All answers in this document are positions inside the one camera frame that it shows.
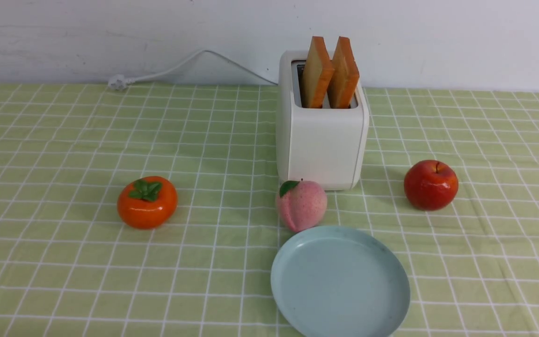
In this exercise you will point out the orange persimmon with green leaf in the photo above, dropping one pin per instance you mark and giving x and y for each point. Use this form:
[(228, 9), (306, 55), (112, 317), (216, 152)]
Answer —
[(147, 202)]

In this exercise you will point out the green checkered tablecloth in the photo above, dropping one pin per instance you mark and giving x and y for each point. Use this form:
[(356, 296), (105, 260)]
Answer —
[(70, 267)]

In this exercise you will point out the pink peach with leaf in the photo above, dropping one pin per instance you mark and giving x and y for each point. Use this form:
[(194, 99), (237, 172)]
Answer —
[(301, 204)]

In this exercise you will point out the light blue round plate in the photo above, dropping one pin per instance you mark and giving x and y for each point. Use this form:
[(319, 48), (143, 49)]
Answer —
[(334, 281)]

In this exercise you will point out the white two-slot toaster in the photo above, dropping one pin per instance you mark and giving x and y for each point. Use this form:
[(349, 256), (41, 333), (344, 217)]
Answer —
[(323, 145)]

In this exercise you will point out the red apple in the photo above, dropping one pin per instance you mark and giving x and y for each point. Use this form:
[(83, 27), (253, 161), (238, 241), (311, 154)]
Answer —
[(430, 185)]

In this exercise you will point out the toast slice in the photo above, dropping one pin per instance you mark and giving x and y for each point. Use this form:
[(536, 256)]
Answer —
[(317, 74), (346, 75)]

